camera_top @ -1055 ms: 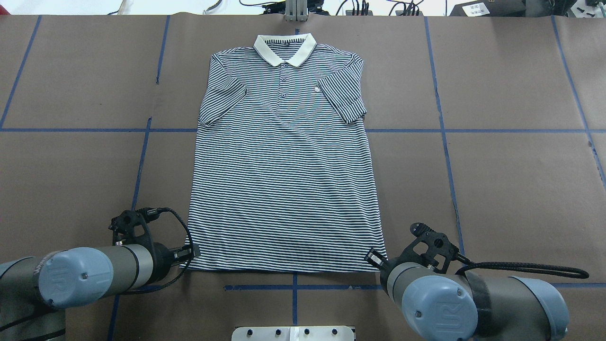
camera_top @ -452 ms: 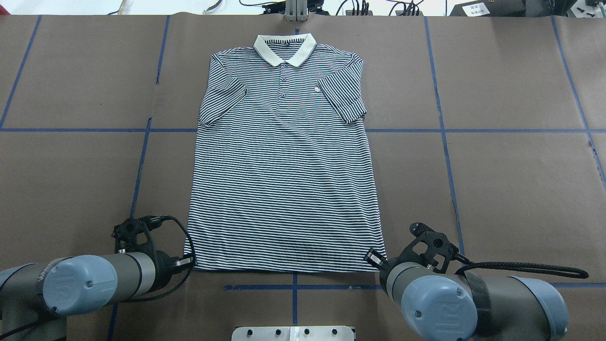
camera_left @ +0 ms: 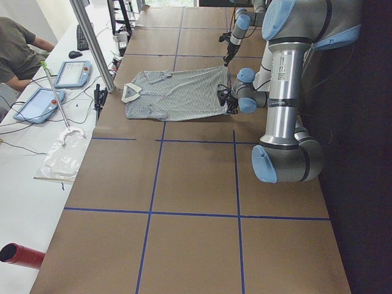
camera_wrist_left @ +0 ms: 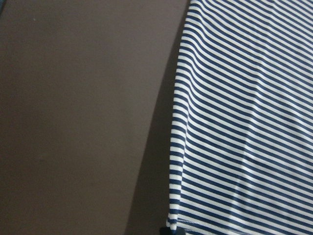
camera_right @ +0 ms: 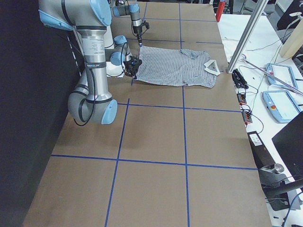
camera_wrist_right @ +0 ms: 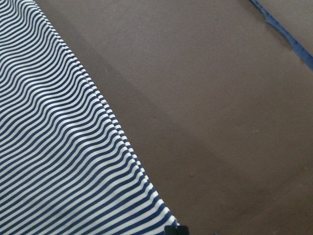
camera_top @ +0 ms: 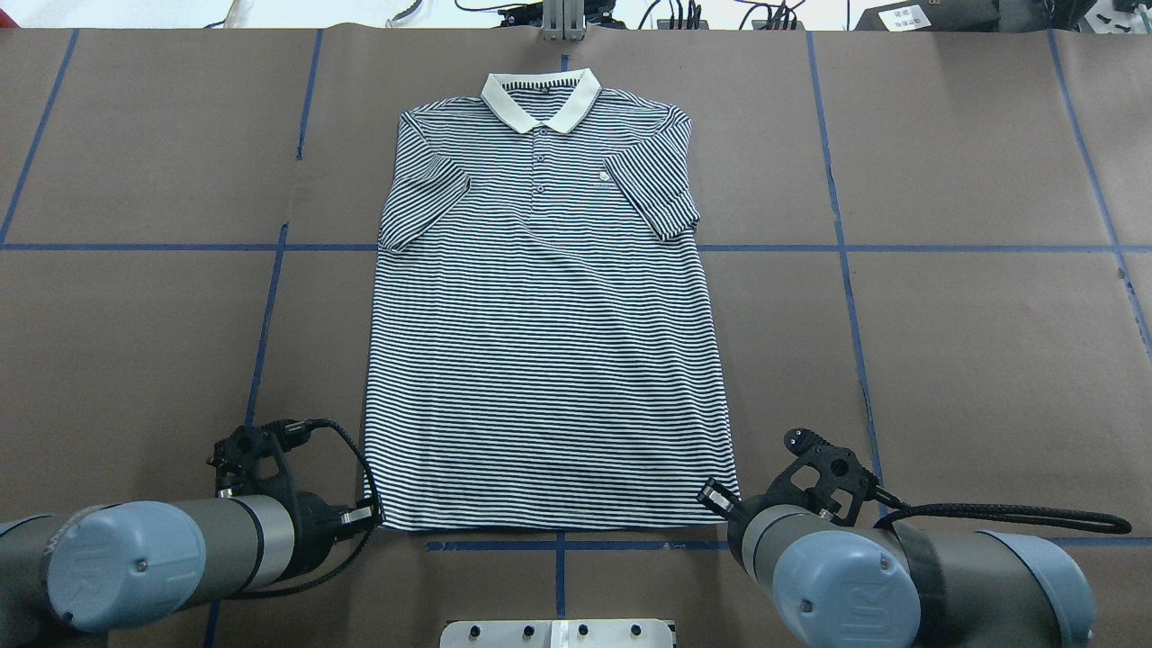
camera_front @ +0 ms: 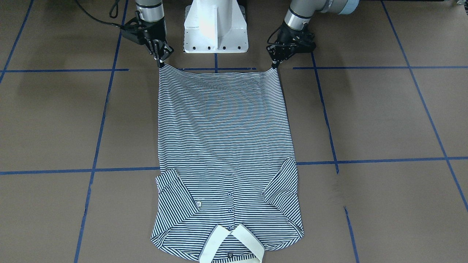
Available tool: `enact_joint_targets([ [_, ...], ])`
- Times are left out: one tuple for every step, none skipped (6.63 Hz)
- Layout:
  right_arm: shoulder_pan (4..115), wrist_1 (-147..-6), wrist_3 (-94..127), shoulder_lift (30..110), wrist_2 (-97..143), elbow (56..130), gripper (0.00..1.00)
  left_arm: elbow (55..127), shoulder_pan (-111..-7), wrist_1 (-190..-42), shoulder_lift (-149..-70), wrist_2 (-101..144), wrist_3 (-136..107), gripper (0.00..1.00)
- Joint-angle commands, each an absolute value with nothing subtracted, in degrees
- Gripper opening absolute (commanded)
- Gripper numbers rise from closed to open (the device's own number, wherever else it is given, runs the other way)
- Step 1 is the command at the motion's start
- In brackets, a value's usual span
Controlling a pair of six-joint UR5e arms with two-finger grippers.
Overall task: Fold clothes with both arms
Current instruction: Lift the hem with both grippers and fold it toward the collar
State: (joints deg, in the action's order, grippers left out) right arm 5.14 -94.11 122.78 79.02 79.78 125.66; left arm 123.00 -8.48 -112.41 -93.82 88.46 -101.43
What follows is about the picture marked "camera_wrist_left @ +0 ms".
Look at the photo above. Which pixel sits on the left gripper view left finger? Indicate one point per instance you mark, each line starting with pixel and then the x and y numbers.
pixel 165 231

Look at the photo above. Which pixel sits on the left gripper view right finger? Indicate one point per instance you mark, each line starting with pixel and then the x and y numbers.
pixel 180 232

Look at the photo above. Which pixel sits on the blue white striped polo shirt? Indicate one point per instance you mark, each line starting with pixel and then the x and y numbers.
pixel 241 147

